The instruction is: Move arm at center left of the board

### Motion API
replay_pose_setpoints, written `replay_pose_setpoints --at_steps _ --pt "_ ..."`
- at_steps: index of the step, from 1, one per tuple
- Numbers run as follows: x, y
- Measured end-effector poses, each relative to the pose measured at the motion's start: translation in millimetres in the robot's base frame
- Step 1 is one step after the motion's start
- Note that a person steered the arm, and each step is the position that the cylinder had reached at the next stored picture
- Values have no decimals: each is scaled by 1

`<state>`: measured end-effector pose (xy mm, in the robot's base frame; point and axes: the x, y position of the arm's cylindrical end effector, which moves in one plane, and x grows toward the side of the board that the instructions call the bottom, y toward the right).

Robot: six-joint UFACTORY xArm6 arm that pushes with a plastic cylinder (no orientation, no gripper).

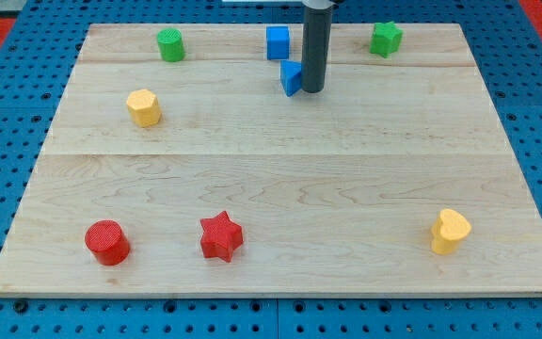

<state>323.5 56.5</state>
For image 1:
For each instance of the light wooden board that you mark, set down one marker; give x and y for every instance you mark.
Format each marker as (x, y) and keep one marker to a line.
(336, 192)

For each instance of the red star block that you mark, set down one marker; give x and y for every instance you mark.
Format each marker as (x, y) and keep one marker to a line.
(221, 237)

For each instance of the blue triangle block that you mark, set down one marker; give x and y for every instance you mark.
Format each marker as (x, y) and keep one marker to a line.
(290, 76)

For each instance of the blue cube block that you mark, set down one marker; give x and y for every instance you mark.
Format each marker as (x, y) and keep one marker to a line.
(277, 42)

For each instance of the yellow hexagon block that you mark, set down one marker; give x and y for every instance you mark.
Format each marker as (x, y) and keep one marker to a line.
(144, 108)

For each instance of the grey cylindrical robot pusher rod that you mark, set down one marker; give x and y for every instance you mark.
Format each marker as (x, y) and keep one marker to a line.
(317, 20)

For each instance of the green cylinder block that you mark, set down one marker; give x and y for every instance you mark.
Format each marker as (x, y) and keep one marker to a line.
(170, 43)

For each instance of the green star block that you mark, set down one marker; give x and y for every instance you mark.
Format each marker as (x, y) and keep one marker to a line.
(386, 39)

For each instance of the red cylinder block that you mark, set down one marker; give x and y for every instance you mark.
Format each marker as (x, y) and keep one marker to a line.
(107, 242)

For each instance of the yellow heart block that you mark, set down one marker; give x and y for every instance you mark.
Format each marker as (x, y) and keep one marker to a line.
(448, 231)

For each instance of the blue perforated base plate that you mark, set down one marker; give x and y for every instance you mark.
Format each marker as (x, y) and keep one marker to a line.
(35, 64)

